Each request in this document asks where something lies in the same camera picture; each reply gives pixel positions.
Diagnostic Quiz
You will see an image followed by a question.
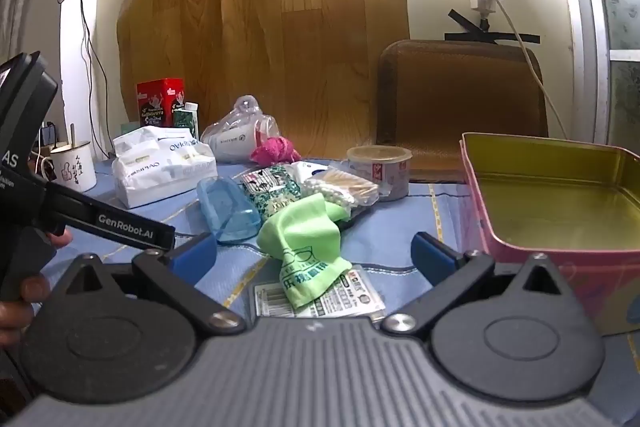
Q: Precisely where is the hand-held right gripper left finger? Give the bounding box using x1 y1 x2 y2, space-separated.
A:
52 232 247 336

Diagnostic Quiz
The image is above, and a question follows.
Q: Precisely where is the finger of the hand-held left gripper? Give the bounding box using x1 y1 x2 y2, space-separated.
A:
44 183 177 252

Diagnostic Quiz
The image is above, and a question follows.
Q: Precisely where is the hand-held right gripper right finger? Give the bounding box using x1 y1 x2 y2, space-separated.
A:
381 231 577 336

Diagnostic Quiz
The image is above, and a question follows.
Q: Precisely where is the white printed packet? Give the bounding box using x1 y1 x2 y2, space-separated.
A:
252 264 387 321

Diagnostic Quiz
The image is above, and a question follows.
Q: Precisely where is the green patterned pack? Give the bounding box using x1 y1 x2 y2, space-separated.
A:
237 164 304 221

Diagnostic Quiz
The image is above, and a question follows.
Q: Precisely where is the round can with lid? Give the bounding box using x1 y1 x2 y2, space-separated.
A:
346 145 414 202

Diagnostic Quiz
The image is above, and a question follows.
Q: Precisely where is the green cloth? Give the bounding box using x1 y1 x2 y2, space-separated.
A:
256 194 354 312

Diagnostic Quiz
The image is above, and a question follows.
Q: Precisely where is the cotton swab pack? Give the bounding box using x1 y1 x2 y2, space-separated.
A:
302 171 381 222

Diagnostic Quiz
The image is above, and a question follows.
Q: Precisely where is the white and blue wipes pack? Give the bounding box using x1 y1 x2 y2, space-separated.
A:
287 161 332 182

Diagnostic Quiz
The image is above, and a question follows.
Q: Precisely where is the pink tin box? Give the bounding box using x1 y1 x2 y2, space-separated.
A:
459 132 640 338

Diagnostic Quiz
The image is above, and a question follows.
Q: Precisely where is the person's left hand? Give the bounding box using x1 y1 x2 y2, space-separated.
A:
0 228 74 349

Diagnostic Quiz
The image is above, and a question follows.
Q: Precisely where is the blue checked tablecloth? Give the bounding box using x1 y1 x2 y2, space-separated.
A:
37 152 640 339

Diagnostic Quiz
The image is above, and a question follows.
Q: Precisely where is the white enamel mug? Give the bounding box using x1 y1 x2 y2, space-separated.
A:
48 140 98 194

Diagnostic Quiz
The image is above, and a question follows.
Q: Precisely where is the white tissue pack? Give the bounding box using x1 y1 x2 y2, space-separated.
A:
111 127 219 210

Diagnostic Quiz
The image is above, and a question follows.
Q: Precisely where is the bag of paper cups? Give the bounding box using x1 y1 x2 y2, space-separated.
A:
200 95 281 165

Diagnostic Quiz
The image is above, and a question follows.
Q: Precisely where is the green and white carton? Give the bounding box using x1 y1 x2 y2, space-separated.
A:
172 101 200 130

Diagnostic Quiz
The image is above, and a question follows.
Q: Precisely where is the red box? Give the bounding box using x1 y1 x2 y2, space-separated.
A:
136 78 186 128

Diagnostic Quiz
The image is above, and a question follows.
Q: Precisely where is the long black tape strip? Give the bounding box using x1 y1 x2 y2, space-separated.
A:
444 33 542 46

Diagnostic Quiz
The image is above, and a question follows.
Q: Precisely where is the wood pattern sheet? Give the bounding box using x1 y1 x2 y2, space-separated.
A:
116 0 411 158

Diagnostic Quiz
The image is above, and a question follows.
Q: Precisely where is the diagonal black tape strip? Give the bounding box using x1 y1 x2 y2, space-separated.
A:
448 9 497 44

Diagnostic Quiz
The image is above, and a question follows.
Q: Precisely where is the thin black cable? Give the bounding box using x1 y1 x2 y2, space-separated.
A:
69 0 114 158

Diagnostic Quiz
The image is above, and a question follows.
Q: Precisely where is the thin white cable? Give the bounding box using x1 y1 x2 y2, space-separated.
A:
487 0 569 140

